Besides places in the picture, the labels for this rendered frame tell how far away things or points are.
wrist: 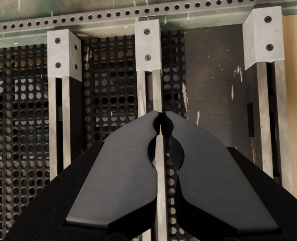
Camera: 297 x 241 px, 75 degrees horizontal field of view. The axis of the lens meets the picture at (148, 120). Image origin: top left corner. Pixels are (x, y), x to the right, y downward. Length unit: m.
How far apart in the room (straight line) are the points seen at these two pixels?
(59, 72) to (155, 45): 0.26
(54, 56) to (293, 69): 0.61
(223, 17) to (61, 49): 0.42
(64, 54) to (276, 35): 0.51
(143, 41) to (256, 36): 0.26
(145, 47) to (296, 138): 0.43
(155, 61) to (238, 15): 0.24
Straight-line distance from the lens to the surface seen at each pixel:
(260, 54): 0.53
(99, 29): 0.59
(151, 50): 0.50
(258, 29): 0.55
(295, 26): 0.65
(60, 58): 0.58
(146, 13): 0.57
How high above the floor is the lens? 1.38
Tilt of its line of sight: 32 degrees down
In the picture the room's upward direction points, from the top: 178 degrees counter-clockwise
